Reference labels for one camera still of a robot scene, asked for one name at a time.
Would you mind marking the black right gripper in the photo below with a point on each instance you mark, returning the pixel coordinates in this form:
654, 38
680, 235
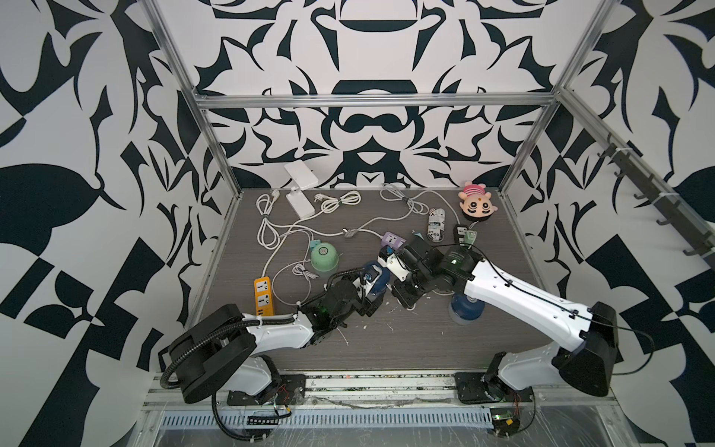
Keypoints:
399, 294

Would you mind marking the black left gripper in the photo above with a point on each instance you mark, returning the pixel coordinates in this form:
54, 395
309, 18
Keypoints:
368, 304

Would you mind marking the green charger adapter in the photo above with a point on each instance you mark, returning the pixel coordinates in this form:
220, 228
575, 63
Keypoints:
470, 237

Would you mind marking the blue cordless grinder front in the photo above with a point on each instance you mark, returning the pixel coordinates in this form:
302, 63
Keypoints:
463, 310

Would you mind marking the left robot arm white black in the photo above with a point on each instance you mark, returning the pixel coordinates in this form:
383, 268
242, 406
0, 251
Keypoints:
230, 349

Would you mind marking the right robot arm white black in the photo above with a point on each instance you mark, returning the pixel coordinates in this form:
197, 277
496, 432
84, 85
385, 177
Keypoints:
583, 340

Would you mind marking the yellow power strip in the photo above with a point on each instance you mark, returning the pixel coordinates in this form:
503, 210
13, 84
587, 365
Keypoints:
264, 302

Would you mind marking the purple power strip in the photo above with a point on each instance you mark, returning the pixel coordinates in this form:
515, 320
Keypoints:
392, 241

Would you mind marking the pink cartoon face toy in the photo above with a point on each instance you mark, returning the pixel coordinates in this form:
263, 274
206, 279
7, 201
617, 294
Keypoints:
476, 202

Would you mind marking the white folding desk lamp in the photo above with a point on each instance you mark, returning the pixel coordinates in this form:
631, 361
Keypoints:
301, 179

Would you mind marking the grey wall hook rail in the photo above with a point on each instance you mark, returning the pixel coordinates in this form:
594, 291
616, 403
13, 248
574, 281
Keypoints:
652, 190

